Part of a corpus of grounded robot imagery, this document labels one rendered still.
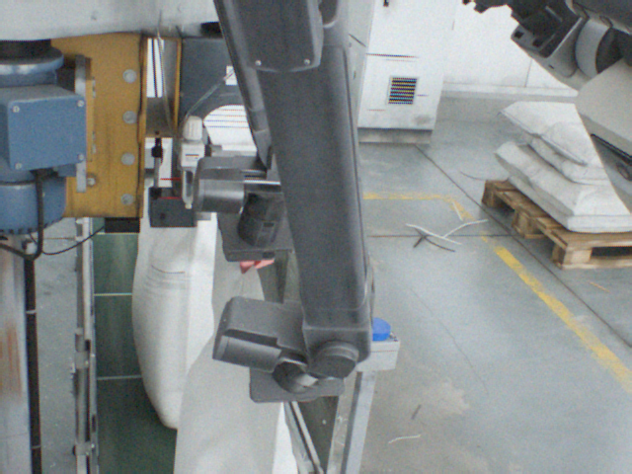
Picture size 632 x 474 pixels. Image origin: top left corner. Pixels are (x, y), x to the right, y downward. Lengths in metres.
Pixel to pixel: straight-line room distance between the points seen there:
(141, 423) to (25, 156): 1.02
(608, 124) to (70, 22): 0.67
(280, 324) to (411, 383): 2.14
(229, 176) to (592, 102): 0.44
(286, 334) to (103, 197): 0.70
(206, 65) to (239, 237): 0.33
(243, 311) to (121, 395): 1.32
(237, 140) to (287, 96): 3.80
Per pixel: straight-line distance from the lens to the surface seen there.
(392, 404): 2.74
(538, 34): 1.08
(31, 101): 1.04
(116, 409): 1.99
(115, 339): 2.24
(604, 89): 1.00
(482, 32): 6.04
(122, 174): 1.36
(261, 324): 0.73
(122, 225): 1.39
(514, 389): 2.98
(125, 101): 1.32
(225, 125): 4.24
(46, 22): 1.08
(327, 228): 0.57
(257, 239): 1.08
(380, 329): 1.46
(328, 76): 0.47
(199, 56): 1.30
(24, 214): 1.16
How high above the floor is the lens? 1.60
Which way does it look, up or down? 25 degrees down
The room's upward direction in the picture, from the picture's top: 7 degrees clockwise
